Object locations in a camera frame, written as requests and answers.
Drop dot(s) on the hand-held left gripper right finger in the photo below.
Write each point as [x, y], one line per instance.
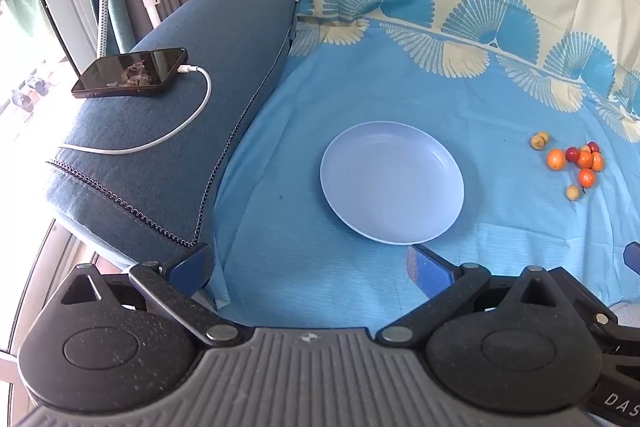
[430, 269]

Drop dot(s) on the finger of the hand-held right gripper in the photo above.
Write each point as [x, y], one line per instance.
[634, 254]
[620, 377]

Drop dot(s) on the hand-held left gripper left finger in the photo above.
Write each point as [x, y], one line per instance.
[192, 264]

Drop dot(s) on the small orange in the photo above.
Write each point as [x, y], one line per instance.
[585, 160]
[586, 178]
[556, 159]
[598, 162]

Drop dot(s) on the light blue plate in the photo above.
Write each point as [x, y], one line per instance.
[390, 182]

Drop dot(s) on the red cherry tomato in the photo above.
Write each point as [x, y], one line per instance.
[572, 153]
[593, 147]

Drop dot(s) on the blue fan-print bed sheet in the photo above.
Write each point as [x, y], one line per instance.
[450, 97]

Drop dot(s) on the black smartphone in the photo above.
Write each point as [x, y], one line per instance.
[130, 72]

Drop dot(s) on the blue sofa armrest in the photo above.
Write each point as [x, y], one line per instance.
[200, 32]

